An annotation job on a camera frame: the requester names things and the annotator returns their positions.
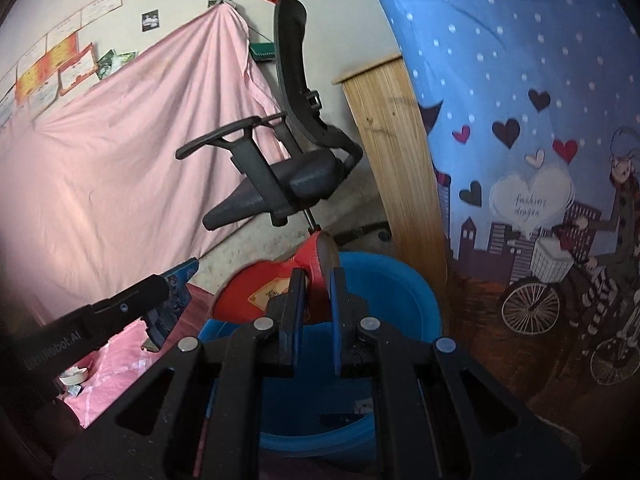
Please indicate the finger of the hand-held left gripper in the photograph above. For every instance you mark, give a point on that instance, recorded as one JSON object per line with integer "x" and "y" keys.
{"x": 167, "y": 315}
{"x": 182, "y": 270}

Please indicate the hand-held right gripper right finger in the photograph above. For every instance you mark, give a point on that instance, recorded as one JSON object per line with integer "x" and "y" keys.
{"x": 336, "y": 310}

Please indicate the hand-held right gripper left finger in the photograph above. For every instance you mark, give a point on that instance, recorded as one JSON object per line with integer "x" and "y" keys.
{"x": 298, "y": 302}

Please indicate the red shoe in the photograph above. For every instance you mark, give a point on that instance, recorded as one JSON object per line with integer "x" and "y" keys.
{"x": 245, "y": 285}

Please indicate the blue plastic basin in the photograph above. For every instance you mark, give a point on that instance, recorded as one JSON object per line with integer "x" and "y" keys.
{"x": 390, "y": 290}

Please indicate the small white cup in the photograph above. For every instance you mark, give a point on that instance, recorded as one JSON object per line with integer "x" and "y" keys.
{"x": 74, "y": 376}

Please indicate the pink checked cloth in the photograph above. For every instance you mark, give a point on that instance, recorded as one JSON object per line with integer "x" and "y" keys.
{"x": 115, "y": 375}

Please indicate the black office chair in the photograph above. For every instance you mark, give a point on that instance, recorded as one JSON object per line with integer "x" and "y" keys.
{"x": 300, "y": 180}

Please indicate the pink hanging sheet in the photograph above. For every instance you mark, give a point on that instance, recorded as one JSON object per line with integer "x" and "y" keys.
{"x": 125, "y": 160}

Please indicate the wooden cabinet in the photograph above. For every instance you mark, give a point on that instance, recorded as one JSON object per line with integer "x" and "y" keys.
{"x": 395, "y": 160}

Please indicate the green hanging brush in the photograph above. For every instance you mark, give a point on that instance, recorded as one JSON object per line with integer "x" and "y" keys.
{"x": 262, "y": 52}

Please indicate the blue printed curtain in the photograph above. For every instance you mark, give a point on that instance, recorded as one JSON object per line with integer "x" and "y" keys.
{"x": 500, "y": 60}

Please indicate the green wall photos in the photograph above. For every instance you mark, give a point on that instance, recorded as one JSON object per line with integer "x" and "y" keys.
{"x": 117, "y": 62}

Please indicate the row of wall certificates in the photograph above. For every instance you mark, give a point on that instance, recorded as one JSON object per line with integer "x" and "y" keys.
{"x": 65, "y": 60}

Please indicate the small black wall photo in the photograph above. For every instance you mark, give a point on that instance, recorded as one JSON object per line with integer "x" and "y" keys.
{"x": 150, "y": 21}

